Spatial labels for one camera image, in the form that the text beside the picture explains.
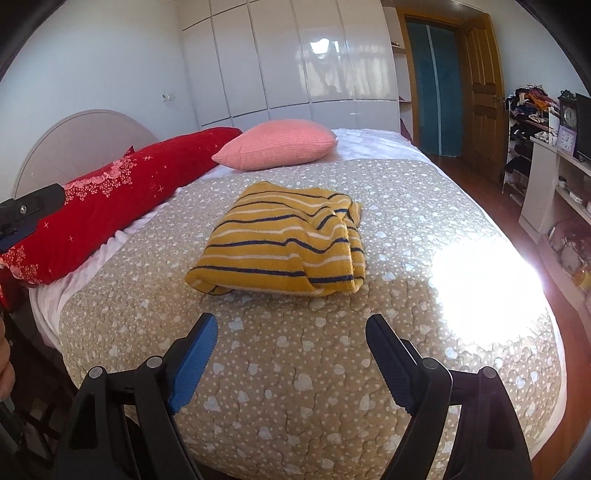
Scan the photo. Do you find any yellow striped sweater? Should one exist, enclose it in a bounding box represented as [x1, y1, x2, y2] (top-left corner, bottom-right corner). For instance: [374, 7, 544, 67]
[185, 181, 366, 297]

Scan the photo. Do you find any purple small clock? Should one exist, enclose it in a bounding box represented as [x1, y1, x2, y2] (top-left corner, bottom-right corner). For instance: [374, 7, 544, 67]
[555, 127, 577, 155]

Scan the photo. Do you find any dark mantel clock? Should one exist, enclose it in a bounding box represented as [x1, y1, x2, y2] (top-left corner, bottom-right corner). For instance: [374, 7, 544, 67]
[558, 90, 579, 130]

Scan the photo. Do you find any white glossy wardrobe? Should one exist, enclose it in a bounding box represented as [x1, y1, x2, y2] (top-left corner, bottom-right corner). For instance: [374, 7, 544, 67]
[181, 0, 400, 132]

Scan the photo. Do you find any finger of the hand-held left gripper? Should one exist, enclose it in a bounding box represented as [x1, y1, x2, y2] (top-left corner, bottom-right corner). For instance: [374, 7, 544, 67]
[0, 183, 65, 254]

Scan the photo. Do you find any beige heart-print quilt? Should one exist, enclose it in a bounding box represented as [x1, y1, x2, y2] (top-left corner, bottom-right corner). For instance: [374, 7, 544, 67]
[59, 158, 566, 480]

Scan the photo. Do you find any black monitor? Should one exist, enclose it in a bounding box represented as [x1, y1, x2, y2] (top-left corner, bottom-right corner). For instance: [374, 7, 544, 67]
[575, 92, 591, 162]

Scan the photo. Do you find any teal door curtain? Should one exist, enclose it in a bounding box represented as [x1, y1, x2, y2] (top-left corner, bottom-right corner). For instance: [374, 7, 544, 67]
[406, 21, 462, 157]

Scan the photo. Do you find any person's left forearm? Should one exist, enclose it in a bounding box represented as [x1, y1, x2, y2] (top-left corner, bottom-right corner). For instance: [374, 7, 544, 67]
[0, 318, 16, 400]

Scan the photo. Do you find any pink pillow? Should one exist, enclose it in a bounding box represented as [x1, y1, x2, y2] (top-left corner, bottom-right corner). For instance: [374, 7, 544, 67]
[211, 119, 338, 171]

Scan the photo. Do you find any white desk shelf unit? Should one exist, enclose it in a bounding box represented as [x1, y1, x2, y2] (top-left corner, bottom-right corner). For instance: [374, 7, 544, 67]
[519, 134, 591, 296]

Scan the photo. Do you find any wooden door frame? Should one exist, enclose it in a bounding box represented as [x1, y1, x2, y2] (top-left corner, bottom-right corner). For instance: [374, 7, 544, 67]
[398, 10, 491, 155]

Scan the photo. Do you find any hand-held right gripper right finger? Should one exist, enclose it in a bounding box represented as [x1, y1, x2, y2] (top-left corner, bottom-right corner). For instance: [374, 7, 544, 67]
[367, 315, 534, 480]

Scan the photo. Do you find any pale round headboard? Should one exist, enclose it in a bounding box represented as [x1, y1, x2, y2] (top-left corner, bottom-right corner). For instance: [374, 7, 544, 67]
[11, 109, 160, 199]

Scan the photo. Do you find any shoe rack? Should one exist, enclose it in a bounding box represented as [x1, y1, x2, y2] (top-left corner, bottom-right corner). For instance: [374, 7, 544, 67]
[502, 85, 560, 206]

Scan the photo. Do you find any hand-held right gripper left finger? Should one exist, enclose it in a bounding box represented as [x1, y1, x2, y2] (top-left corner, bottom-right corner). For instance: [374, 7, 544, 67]
[53, 313, 219, 480]

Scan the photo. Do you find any wooden door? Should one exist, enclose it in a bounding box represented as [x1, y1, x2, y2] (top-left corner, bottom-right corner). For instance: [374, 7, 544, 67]
[462, 14, 506, 183]

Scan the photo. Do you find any red floral pillow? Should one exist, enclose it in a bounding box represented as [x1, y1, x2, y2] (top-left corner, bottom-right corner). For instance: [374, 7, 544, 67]
[0, 127, 243, 284]

